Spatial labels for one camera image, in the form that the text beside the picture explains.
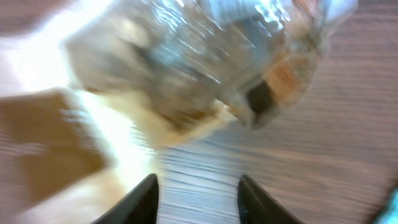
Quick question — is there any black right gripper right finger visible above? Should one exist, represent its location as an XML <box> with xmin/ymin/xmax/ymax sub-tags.
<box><xmin>237</xmin><ymin>175</ymin><xmax>303</xmax><ymax>224</ymax></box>

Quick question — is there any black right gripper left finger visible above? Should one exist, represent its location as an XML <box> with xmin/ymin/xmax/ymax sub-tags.
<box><xmin>93</xmin><ymin>174</ymin><xmax>159</xmax><ymax>224</ymax></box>

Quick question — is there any beige nut snack bag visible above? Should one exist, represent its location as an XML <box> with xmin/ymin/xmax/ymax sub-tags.
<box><xmin>0</xmin><ymin>0</ymin><xmax>360</xmax><ymax>224</ymax></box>

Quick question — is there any mint green snack pack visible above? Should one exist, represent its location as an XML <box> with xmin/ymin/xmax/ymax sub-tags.
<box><xmin>373</xmin><ymin>188</ymin><xmax>398</xmax><ymax>224</ymax></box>

